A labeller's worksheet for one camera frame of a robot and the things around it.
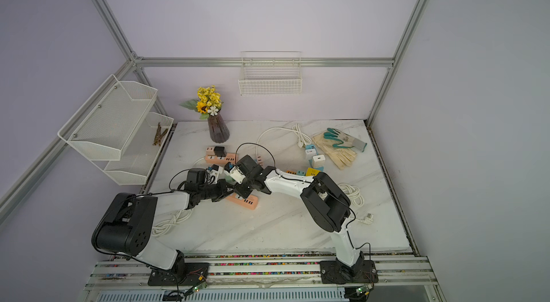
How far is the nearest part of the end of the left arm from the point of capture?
740 mm

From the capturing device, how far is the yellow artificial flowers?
0.94 m

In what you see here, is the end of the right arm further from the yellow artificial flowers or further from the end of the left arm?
the yellow artificial flowers

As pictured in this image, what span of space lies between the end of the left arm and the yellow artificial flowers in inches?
11.3
